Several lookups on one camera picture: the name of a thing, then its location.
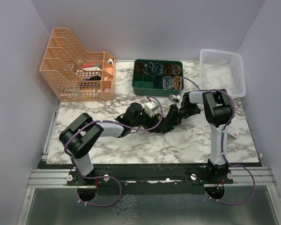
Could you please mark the small white red box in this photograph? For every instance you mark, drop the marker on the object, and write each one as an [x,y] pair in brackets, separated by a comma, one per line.
[233,132]

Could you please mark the white plastic basket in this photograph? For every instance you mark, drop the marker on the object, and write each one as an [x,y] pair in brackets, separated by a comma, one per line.
[222,70]

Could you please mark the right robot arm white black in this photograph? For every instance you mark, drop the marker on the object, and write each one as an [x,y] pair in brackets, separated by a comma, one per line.
[219,110]

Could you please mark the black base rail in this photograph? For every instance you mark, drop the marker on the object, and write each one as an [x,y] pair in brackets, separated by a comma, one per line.
[146,179]

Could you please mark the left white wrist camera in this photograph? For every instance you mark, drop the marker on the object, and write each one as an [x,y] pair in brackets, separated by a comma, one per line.
[150,108]

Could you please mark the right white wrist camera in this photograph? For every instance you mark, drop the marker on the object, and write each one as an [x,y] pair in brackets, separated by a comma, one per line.
[176,99]

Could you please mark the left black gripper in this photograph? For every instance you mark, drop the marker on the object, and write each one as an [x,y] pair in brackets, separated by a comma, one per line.
[152,122]

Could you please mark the black floral necktie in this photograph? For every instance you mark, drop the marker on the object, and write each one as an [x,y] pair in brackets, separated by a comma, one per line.
[166,125]

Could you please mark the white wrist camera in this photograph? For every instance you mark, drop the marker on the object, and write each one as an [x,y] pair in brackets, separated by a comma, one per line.
[150,108]
[176,99]

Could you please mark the orange plastic file organizer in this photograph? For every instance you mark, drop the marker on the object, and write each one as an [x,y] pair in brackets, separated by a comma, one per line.
[75,74]

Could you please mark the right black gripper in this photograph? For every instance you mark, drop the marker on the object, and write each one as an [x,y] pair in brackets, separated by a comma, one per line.
[175,110]

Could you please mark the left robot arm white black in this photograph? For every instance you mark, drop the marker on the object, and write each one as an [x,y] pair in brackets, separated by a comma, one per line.
[81,135]

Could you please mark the green compartment tray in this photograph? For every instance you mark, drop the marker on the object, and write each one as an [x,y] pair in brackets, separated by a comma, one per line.
[159,78]

